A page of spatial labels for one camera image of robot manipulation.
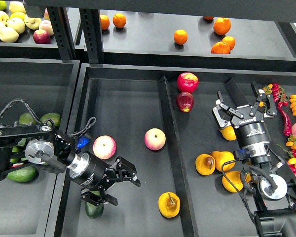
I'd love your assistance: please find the red chili pepper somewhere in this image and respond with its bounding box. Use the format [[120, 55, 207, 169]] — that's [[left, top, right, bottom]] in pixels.
[[277, 102, 292, 136]]

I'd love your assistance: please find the black centre tray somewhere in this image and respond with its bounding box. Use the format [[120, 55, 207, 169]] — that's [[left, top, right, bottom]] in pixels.
[[55, 64, 296, 237]]

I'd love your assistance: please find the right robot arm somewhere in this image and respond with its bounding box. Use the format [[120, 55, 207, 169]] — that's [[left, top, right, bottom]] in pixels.
[[212, 79, 296, 237]]

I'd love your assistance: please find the black shelf post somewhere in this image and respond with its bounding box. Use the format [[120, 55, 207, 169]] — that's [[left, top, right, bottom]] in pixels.
[[79, 8, 104, 64], [47, 6, 76, 61]]

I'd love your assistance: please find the yellow apple front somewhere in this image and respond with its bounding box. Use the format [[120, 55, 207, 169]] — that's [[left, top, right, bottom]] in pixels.
[[0, 27, 19, 43]]

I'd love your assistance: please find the pink apple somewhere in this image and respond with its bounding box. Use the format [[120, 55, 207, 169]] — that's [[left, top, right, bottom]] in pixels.
[[144, 128, 166, 151], [93, 135, 116, 159]]

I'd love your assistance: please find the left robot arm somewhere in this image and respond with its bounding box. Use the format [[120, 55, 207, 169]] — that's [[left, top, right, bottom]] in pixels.
[[0, 99, 141, 206]]

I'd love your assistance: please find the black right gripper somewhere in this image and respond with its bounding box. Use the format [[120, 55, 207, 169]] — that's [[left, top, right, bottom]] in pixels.
[[212, 82, 277, 153]]

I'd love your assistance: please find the orange middle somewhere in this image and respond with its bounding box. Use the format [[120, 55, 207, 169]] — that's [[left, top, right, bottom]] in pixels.
[[173, 29, 188, 45]]

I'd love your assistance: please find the dark green avocado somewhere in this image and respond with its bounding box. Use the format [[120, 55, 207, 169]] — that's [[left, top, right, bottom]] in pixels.
[[85, 201, 104, 219]]

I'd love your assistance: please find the orange behind right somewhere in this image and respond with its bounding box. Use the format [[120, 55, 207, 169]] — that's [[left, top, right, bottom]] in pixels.
[[222, 36, 236, 50]]

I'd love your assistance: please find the large orange upper right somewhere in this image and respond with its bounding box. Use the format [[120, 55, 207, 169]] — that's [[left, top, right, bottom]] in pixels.
[[213, 17, 231, 36]]

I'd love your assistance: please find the black left tray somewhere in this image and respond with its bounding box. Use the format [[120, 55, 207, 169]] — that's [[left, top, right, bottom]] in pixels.
[[0, 58, 79, 237]]

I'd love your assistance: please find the black shelf post left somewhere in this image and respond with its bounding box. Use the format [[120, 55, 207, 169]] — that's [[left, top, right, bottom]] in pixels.
[[47, 6, 76, 61]]

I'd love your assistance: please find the bright red apple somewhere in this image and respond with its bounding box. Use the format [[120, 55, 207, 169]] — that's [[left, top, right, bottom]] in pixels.
[[177, 72, 199, 93]]

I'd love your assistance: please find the yellow pear with brown end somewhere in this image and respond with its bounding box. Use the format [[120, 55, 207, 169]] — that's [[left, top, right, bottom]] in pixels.
[[195, 154, 215, 176]]

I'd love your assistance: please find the pink apple left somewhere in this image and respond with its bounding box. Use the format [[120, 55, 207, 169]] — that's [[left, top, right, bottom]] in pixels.
[[93, 135, 116, 159]]

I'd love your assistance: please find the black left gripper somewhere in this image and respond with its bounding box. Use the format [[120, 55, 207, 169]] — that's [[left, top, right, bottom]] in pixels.
[[69, 152, 141, 206]]

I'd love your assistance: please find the cherry tomato cluster upper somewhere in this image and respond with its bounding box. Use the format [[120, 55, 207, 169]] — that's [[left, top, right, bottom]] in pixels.
[[263, 83, 288, 108]]

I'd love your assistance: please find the pink apple right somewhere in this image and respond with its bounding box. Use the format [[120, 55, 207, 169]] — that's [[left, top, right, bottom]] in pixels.
[[144, 128, 166, 151]]

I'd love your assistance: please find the green avocado middle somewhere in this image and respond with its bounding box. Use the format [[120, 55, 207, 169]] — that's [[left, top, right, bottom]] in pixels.
[[7, 166, 38, 183]]

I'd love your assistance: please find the dark red apple on shelf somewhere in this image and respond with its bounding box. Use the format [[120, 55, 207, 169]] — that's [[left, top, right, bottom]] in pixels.
[[33, 29, 51, 44]]

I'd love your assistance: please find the black tray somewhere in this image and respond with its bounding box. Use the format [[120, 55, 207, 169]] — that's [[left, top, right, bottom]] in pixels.
[[0, 58, 79, 237], [55, 64, 296, 237]]

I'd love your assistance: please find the orange far left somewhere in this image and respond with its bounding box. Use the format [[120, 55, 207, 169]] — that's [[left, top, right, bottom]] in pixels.
[[100, 14, 110, 31]]

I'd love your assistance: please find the cherry tomato cluster lower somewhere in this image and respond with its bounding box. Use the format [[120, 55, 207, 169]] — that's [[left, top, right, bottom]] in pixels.
[[277, 135, 296, 177]]

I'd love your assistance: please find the orange front right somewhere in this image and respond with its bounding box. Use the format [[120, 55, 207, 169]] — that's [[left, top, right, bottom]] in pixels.
[[211, 41, 231, 54]]

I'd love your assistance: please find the green avocado upper left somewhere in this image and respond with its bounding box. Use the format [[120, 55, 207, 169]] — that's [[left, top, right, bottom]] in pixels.
[[19, 112, 37, 125]]

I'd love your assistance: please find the black shelf post right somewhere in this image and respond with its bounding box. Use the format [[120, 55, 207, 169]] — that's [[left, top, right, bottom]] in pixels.
[[79, 8, 104, 64]]

